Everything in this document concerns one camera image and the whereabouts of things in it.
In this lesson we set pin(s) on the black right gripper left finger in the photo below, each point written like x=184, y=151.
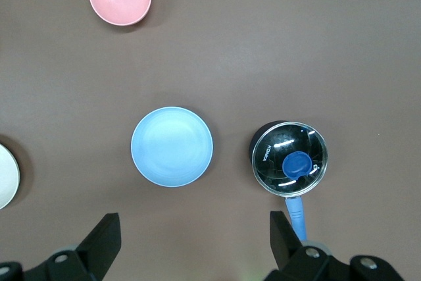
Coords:
x=102, y=245

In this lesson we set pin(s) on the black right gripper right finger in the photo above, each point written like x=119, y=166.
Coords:
x=286, y=248

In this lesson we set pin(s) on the shallow blue bowl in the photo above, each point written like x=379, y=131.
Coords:
x=171, y=147

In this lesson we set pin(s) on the glass lid with blue knob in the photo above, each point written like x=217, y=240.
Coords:
x=279, y=162

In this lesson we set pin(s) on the shallow beige bowl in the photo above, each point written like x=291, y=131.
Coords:
x=6, y=175

